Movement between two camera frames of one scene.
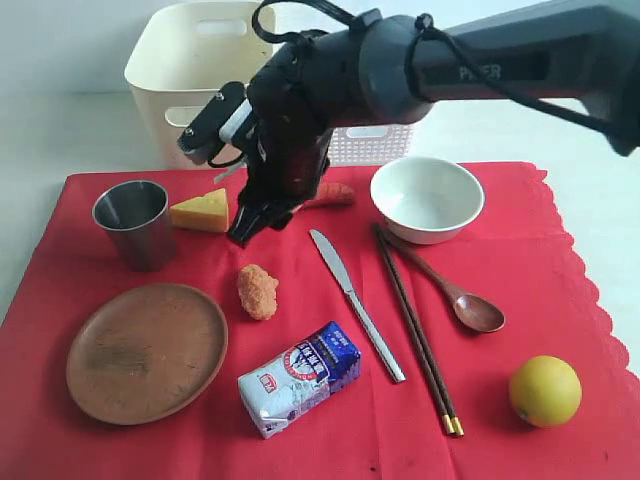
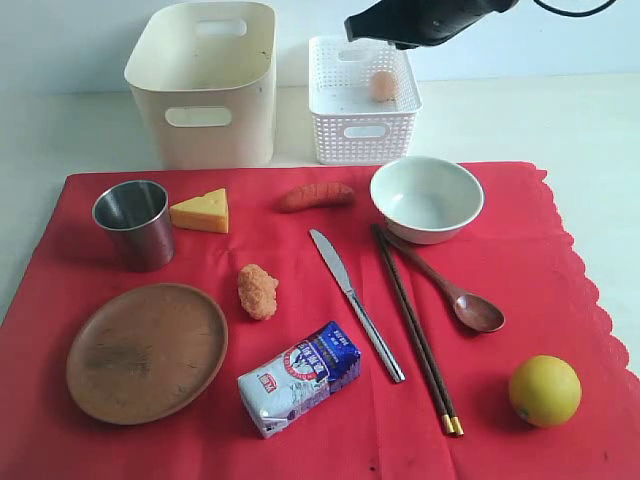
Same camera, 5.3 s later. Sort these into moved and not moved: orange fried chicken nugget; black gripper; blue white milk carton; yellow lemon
Moved: black gripper
Not moved: yellow lemon; orange fried chicken nugget; blue white milk carton
